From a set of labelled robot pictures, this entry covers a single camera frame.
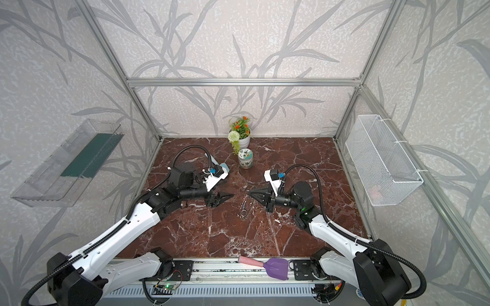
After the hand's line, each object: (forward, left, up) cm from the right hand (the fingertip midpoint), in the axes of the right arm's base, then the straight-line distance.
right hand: (250, 189), depth 70 cm
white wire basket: (+1, -45, +11) cm, 46 cm away
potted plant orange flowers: (+40, +8, -11) cm, 43 cm away
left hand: (+3, +8, 0) cm, 8 cm away
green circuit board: (-29, +34, -26) cm, 51 cm away
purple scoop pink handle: (-22, -10, -23) cm, 33 cm away
